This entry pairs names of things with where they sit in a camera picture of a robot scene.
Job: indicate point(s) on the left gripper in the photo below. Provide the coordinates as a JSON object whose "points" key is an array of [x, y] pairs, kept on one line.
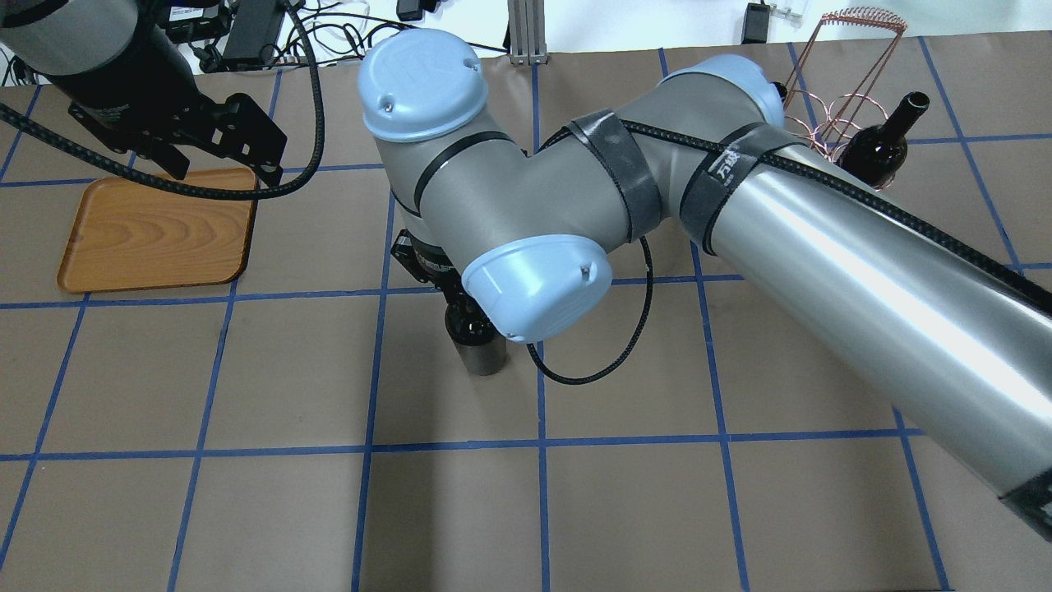
{"points": [[105, 108]]}

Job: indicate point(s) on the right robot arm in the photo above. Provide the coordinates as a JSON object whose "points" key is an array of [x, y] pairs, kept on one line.
{"points": [[960, 343]]}

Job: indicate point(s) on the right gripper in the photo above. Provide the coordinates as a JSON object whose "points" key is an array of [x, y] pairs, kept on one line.
{"points": [[434, 261]]}

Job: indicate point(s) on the wooden tray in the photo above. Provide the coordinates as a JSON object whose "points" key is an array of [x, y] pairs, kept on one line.
{"points": [[127, 237]]}

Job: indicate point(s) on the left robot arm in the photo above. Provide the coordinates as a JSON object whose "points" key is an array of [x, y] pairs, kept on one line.
{"points": [[131, 88]]}

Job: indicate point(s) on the copper wire bottle basket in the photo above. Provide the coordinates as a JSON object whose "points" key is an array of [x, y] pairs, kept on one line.
{"points": [[832, 118]]}

